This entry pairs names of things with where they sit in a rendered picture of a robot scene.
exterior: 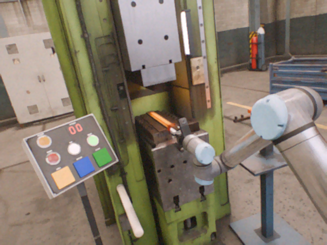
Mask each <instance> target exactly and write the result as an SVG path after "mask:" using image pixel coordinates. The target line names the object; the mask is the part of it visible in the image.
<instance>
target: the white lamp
mask: <svg viewBox="0 0 327 245"><path fill-rule="evenodd" d="M70 152H72V153H74V154H76V153H78V152H79V146H78V145H76V144H72V145H71V146H70Z"/></svg>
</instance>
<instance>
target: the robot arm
mask: <svg viewBox="0 0 327 245"><path fill-rule="evenodd" d="M322 110H323V101H322V99H321V97H320V95H319V94H318V93H317V92H316V91H315V90H313V89H311V88H308V87H292V88H289V89H287V90H284V91H282V92H279V93H276V94H271V95H268V96H266V97H265V98H263V99H260V100H259V101H257V102H256V103H255V105H254V106H253V108H252V111H251V124H252V127H253V129H252V130H251V131H249V132H248V133H247V134H246V135H244V136H243V137H242V138H241V139H239V140H238V141H237V142H236V143H234V144H233V145H232V146H231V147H229V148H228V149H227V150H225V151H224V152H222V153H221V154H220V155H218V156H216V157H215V151H214V149H213V147H212V146H211V145H210V144H208V143H206V142H204V141H203V140H201V139H199V138H198V137H196V136H195V135H192V134H191V132H190V129H189V126H188V123H187V120H186V118H181V119H179V120H178V121H177V122H178V125H179V128H180V130H179V131H176V130H174V129H173V128H170V132H171V135H172V137H173V139H174V138H175V137H176V140H177V142H175V144H176V146H177V147H179V148H183V149H185V150H186V151H187V152H188V153H190V154H191V155H192V158H193V166H194V177H195V181H196V182H197V183H198V184H200V185H210V184H212V183H213V181H214V179H213V178H214V177H216V176H218V175H220V174H222V173H224V172H226V171H228V170H231V169H234V168H235V167H236V166H237V165H238V164H239V163H241V162H242V161H244V160H245V159H247V158H248V157H250V156H252V155H253V154H255V153H256V152H258V151H259V150H261V149H263V148H264V147H266V146H267V145H269V144H270V143H273V144H274V146H275V147H276V148H277V149H278V151H279V152H280V154H281V155H282V157H283V158H284V160H285V161H286V163H287V164H288V166H289V167H290V169H291V171H292V172H293V174H294V175H295V177H296V178H297V180H298V181H299V183H300V185H301V186H302V188H303V189H304V191H305V192H306V194H307V195H308V197H309V199H310V200H311V202H312V203H313V205H314V206H315V208H316V209H317V211H318V212H319V214H320V215H321V217H322V219H323V220H324V222H325V224H326V225H327V142H326V140H325V139H324V137H323V136H322V135H321V133H320V132H319V131H318V129H317V126H316V124H315V123H314V121H315V120H316V119H317V118H318V117H319V116H320V114H321V112H322ZM177 144H178V145H177ZM180 145H181V147H180Z"/></svg>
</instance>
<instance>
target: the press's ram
mask: <svg viewBox="0 0 327 245"><path fill-rule="evenodd" d="M110 5H111V10H112V15H113V20H114V25H115V30H116V34H117V39H118V44H119V48H120V53H121V58H122V62H123V67H124V70H129V71H136V70H142V69H147V68H152V67H157V66H161V65H166V64H169V63H176V62H181V61H182V59H181V51H180V43H179V35H178V27H177V20H176V12H175V4H174V0H110Z"/></svg>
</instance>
